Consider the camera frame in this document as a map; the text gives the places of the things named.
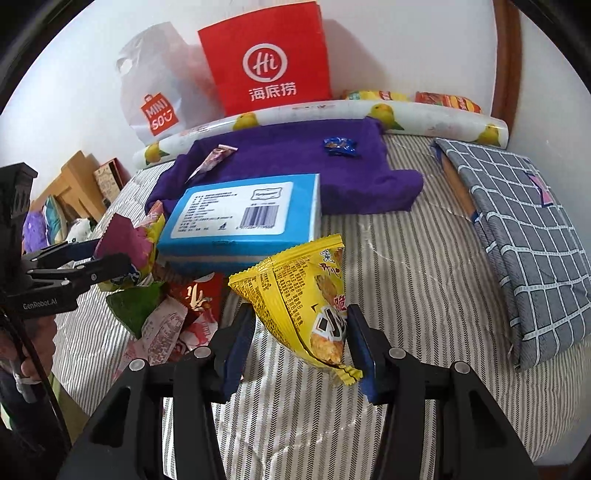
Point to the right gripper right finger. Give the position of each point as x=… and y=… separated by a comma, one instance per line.
x=369, y=349

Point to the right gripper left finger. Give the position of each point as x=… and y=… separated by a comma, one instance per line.
x=230, y=347

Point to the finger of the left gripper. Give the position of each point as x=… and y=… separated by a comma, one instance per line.
x=69, y=251
x=80, y=276

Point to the pink yellow snack bag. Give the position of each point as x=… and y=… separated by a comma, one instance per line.
x=137, y=243

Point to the green snack bag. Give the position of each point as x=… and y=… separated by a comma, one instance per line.
x=132, y=306

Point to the red gold snack pack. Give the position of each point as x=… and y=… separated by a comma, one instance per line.
x=202, y=297

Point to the light pink label pack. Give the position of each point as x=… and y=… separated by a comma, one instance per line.
x=159, y=335

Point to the yellow triangular snack bag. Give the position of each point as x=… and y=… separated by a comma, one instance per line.
x=299, y=295

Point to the pink bear lollipop pack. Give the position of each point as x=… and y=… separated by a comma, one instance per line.
x=220, y=153

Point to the small blue candy pack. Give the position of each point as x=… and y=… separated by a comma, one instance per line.
x=340, y=146

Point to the lychee jelly pack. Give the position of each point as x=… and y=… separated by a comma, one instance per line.
x=198, y=333

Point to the purple plush toy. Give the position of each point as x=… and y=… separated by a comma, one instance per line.
x=34, y=232

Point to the wooden rack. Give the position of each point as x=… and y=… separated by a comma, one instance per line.
x=75, y=190

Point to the striped quilted table cover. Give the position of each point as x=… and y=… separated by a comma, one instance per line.
x=423, y=278

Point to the brown patterned book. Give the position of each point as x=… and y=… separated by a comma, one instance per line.
x=110, y=177

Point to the blue tissue box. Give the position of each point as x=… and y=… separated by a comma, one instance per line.
x=231, y=226

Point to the white Miniso plastic bag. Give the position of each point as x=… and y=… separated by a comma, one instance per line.
x=166, y=84

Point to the grey checked folded cloth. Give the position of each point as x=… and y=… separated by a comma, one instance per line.
x=539, y=261

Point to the purple towel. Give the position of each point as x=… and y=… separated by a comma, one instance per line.
x=366, y=184

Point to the lemon print paper roll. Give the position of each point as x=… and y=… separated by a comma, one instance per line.
x=402, y=118

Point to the yellow chips bag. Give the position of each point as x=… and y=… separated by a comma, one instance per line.
x=375, y=95

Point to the orange chips bag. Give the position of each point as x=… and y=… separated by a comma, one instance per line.
x=446, y=100

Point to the red Haidilao paper bag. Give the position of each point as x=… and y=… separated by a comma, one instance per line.
x=269, y=57

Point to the brown wooden door frame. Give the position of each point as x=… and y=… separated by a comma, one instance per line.
x=508, y=63

